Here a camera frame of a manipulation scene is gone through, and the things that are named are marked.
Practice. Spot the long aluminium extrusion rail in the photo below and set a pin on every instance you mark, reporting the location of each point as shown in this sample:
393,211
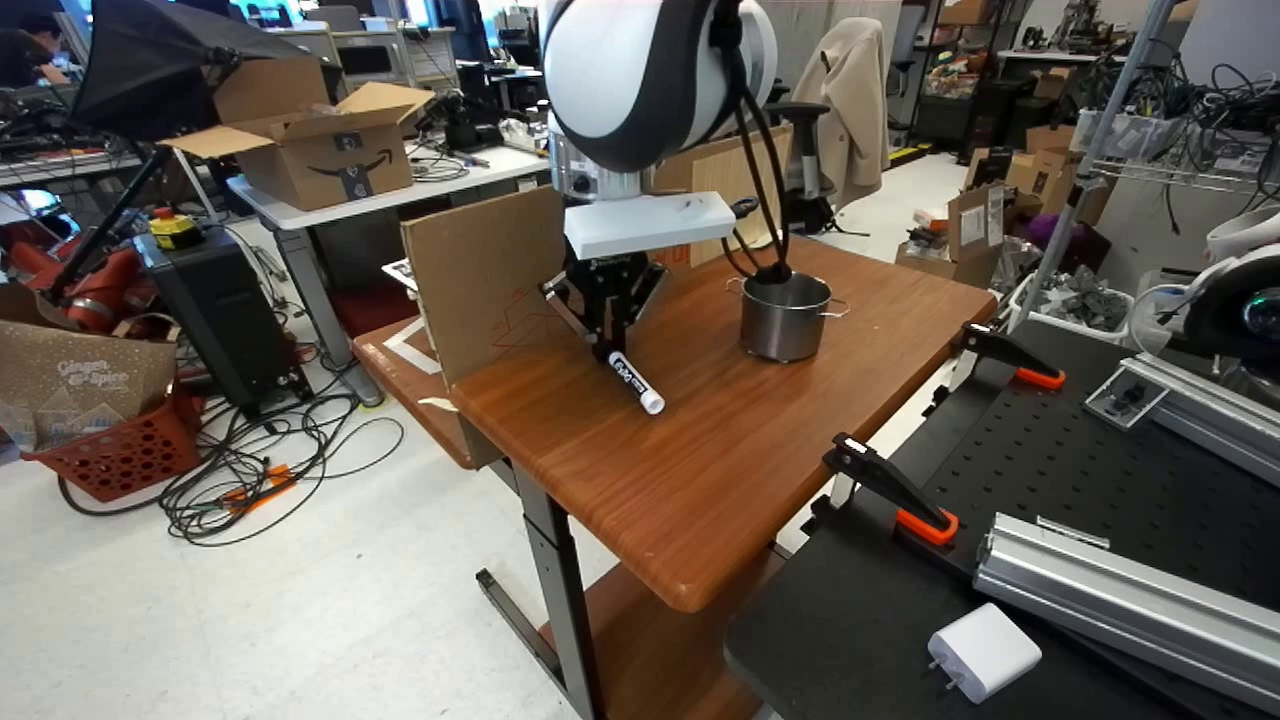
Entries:
1132,601

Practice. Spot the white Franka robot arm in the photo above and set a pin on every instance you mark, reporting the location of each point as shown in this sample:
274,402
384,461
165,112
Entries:
642,93

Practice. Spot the grey office desk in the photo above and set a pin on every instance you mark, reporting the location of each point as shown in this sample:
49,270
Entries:
384,203

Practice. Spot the black metal table leg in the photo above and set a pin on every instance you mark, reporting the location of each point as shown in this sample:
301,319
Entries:
565,587

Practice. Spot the brown paper bag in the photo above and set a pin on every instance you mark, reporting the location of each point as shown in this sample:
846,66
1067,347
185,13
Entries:
75,381

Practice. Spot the black photo softbox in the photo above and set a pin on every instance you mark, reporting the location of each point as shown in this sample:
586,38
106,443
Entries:
155,60

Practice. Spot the brown cardboard panel with print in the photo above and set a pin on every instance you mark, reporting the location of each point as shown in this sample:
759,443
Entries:
487,282

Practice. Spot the stainless steel pot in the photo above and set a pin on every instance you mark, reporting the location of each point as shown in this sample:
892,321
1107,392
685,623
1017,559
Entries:
783,321

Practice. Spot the aluminium extrusion rail with socket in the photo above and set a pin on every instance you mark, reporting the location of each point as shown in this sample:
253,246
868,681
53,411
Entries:
1202,407

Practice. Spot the red plastic basket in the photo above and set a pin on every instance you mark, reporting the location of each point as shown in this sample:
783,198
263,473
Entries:
125,446

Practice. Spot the white power adapter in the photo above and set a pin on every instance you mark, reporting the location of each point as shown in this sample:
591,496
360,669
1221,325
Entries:
987,649

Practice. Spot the black controller box with e-stop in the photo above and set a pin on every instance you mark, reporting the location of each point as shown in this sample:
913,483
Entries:
223,315

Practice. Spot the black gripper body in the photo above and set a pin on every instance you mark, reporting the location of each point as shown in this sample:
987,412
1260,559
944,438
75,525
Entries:
609,291

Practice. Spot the black perforated breadboard table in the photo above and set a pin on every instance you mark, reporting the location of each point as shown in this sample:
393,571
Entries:
1067,523

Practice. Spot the beige coat on chair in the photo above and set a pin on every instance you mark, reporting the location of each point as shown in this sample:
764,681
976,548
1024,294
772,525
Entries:
852,102

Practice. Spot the open cardboard box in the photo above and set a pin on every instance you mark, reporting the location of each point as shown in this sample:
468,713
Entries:
321,141

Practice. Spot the black marker with white cap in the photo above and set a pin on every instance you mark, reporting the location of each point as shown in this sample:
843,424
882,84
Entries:
638,381

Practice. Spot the wooden table top with shelf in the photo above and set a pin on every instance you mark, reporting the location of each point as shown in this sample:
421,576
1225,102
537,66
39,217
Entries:
720,443

